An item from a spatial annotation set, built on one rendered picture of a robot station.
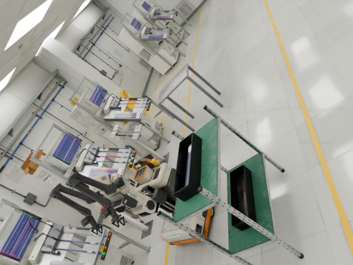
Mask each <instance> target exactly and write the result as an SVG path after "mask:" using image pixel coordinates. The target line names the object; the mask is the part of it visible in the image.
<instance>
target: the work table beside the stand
mask: <svg viewBox="0 0 353 265"><path fill-rule="evenodd" d="M188 69H189V70H190V71H191V72H192V73H194V74H195V75H196V76H198V78H199V79H201V80H202V81H203V82H204V83H206V84H207V85H208V86H209V87H210V88H211V89H213V90H214V91H215V92H216V93H217V94H218V95H220V94H221V93H220V92H219V91H218V90H217V89H216V88H215V87H213V86H212V85H211V84H210V83H209V82H208V81H207V80H205V79H204V78H203V77H202V76H201V75H200V74H198V73H197V72H196V71H195V70H194V69H193V68H192V67H190V66H189V65H188V64H186V65H185V66H184V67H183V68H182V69H181V70H180V71H179V72H178V73H177V74H176V75H175V76H174V77H173V78H172V79H171V80H170V81H169V82H168V83H167V85H166V86H165V87H164V88H163V89H162V90H161V91H160V93H159V100H158V106H159V107H161V108H162V109H163V110H165V111H166V112H167V113H169V114H170V115H171V116H173V117H174V118H175V119H177V120H178V121H179V122H180V123H182V124H183V125H185V126H186V127H187V128H189V129H190V130H191V131H193V132H195V129H194V128H192V127H191V126H190V125H188V124H187V123H186V122H184V121H183V120H182V119H181V118H179V117H178V116H177V115H175V114H174V113H173V112H171V111H170V110H168V109H167V108H166V107H164V106H163V105H162V103H163V102H164V101H165V100H166V99H168V100H169V101H170V102H172V103H173V104H175V105H176V106H177V107H178V108H180V109H181V110H182V111H183V112H185V113H186V114H187V115H189V116H190V117H191V118H192V119H194V116H193V115H192V114H191V113H189V112H188V111H187V110H185V109H184V108H183V107H182V106H180V105H179V104H178V103H177V102H175V101H174V100H173V99H172V98H170V97H169V96H170V95H171V94H172V93H173V92H174V91H175V90H176V89H177V88H178V87H179V86H180V85H181V84H182V83H183V82H184V81H185V80H186V79H188V80H189V81H190V82H191V83H193V84H194V85H195V86H196V87H197V88H198V89H200V90H201V91H202V92H204V93H205V94H206V95H207V96H208V97H210V98H211V99H212V100H213V101H214V102H215V103H217V104H218V105H219V106H220V107H221V108H222V107H223V105H222V104H221V103H220V102H219V101H218V100H217V99H215V98H214V97H213V96H212V95H211V94H210V93H208V92H207V91H206V90H205V89H204V88H203V87H201V86H200V85H199V84H198V83H197V82H195V81H194V80H193V79H192V78H191V77H190V76H189V73H188Z"/></svg>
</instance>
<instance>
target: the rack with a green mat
mask: <svg viewBox="0 0 353 265"><path fill-rule="evenodd" d="M203 109H204V110H206V111H207V112H208V113H209V114H210V115H212V116H213V117H214V118H213V119H212V120H211V121H209V122H208V123H207V124H205V125H204V126H203V127H201V128H200V129H199V130H197V131H196V132H195V134H196V135H197V136H199V137H200V138H201V139H202V157H201V185H200V187H198V192H199V193H198V194H196V195H195V196H193V197H191V198H190V199H188V200H186V201H185V202H184V201H182V200H180V199H179V198H176V202H175V210H174V218H172V217H170V216H168V215H166V214H165V213H163V212H162V211H158V212H157V216H159V217H160V218H162V219H164V220H166V221H167V222H169V223H171V224H173V225H174V226H176V227H178V228H180V229H182V230H183V231H185V232H187V233H189V234H190V235H192V236H194V237H196V238H197V239H199V240H201V241H203V242H204V243H206V244H208V245H209V246H211V247H213V248H215V249H216V250H218V251H220V252H222V253H224V254H225V255H227V256H229V257H231V258H232V259H234V260H236V261H238V262H239V263H241V264H243V265H253V264H251V263H249V262H248V261H246V260H244V259H242V258H241V257H239V256H238V255H239V254H242V253H245V252H248V251H251V250H253V249H256V248H259V247H262V246H264V245H267V244H269V243H272V242H276V243H277V244H279V245H280V246H282V247H283V248H285V249H286V250H288V251H289V252H291V253H292V254H294V255H296V256H297V257H299V258H300V259H302V258H303V257H304V255H303V254H302V253H301V252H299V251H298V250H296V249H295V248H293V247H292V246H290V245H289V244H287V243H286V242H284V241H283V240H281V239H280V238H278V237H277V233H276V226H275V220H274V213H273V206H272V200H271V193H270V189H269V183H268V176H267V170H266V163H265V159H266V160H267V161H269V162H270V163H271V164H272V165H273V166H275V167H276V168H277V169H278V170H280V171H281V172H284V171H285V169H284V168H282V167H281V166H280V165H279V164H277V163H276V162H275V161H274V160H273V159H271V158H270V157H269V156H268V155H267V154H265V153H264V152H263V151H261V150H260V149H259V148H258V147H256V146H255V145H254V144H253V143H252V142H250V141H249V140H248V139H247V138H246V137H244V136H243V135H242V134H241V133H240V132H238V131H237V130H236V129H235V128H233V127H232V126H231V125H230V124H229V123H227V122H226V121H225V120H224V119H223V118H221V117H220V116H219V115H218V114H216V113H215V112H214V111H213V110H212V109H210V108H209V107H208V106H207V105H205V106H204V107H203ZM220 123H222V124H223V125H224V126H225V127H226V128H228V129H229V130H230V131H231V132H233V133H234V134H235V135H237V136H238V137H239V138H240V139H242V140H243V141H244V142H245V143H246V144H248V145H249V146H250V147H251V148H253V149H254V150H255V151H256V152H257V153H258V154H256V155H254V156H253V157H251V158H249V159H248V160H246V161H244V162H242V163H241V164H239V165H237V166H236V167H234V168H232V169H231V170H227V169H226V168H224V167H223V166H222V165H221V137H220ZM241 165H244V166H245V167H246V168H248V169H249V170H250V171H251V173H252V183H253V193H254V202H255V212H256V221H257V223H256V222H254V221H253V220H251V219H250V218H248V217H247V216H245V215H244V214H242V213H241V212H239V211H238V210H236V209H235V208H233V207H232V206H231V188H230V172H231V171H233V170H235V169H236V168H238V167H240V166H241ZM221 170H222V171H224V172H225V173H226V174H227V203H226V202H224V201H223V200H221ZM215 205H219V206H221V207H222V208H224V209H225V210H227V214H228V236H229V250H227V249H225V248H223V247H222V246H220V245H218V244H217V243H215V242H213V241H212V240H210V239H208V238H206V237H205V236H203V235H201V234H199V233H198V232H196V231H194V230H192V229H191V228H189V227H187V226H186V225H184V224H182V223H183V222H184V221H186V220H188V219H190V218H192V217H194V216H196V215H198V214H200V213H202V212H204V211H206V210H208V209H210V208H212V207H214V206H215ZM231 214H233V215H234V216H236V217H238V218H239V219H241V220H242V221H244V222H245V223H247V224H248V225H250V226H251V227H250V228H248V229H245V230H243V231H240V230H238V229H237V228H235V227H233V226H232V221H231Z"/></svg>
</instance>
